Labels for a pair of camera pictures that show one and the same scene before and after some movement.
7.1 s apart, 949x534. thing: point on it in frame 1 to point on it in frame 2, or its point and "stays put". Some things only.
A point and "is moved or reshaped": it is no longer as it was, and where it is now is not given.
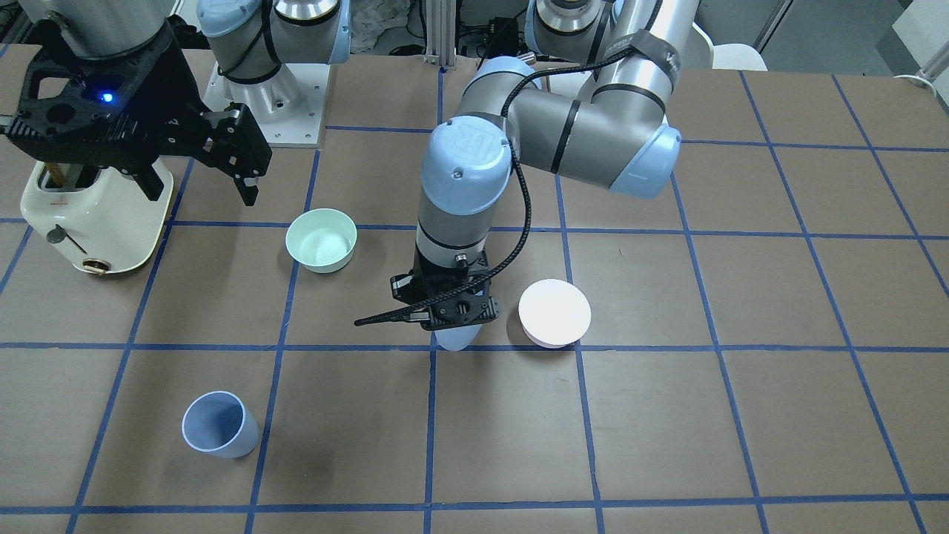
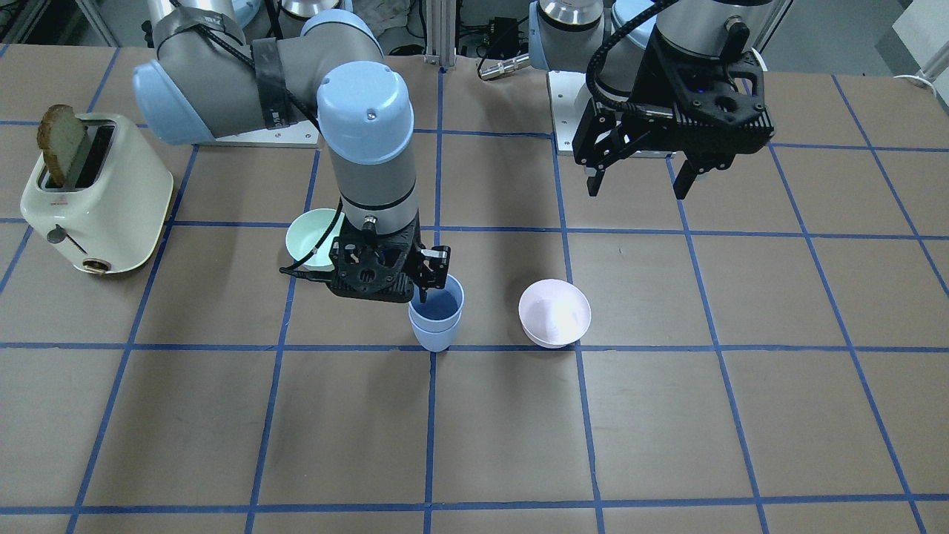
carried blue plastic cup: [457, 339] is moved or reshaped
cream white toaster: [97, 215] stays put
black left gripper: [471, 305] to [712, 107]
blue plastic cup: [219, 423] to [437, 341]
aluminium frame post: [440, 33] stays put
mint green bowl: [321, 240] stays put
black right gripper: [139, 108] to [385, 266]
